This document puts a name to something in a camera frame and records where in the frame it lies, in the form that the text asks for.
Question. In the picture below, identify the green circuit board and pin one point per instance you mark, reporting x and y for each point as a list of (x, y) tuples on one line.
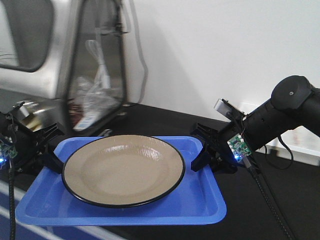
[(7, 150), (239, 148)]

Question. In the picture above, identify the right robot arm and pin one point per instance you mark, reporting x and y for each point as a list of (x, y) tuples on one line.
[(294, 102)]

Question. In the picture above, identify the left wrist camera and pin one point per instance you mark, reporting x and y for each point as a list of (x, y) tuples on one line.
[(20, 111)]

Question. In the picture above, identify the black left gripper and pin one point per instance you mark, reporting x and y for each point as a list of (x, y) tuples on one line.
[(28, 143)]

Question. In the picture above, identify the stainless steel glove box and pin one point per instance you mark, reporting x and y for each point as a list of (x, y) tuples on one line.
[(66, 60)]

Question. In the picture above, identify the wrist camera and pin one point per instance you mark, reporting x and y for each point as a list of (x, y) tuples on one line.
[(226, 109), (20, 111)]

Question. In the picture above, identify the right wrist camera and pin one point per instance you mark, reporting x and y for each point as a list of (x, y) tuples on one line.
[(226, 109)]

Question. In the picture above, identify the right green circuit board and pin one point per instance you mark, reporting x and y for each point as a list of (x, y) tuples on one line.
[(239, 148)]

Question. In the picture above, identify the left green circuit board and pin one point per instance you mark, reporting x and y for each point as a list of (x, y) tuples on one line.
[(7, 150)]

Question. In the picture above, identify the beige plate with black rim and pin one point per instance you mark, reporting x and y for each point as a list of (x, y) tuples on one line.
[(123, 171)]

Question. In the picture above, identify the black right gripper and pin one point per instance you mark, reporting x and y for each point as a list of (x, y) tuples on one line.
[(216, 153)]

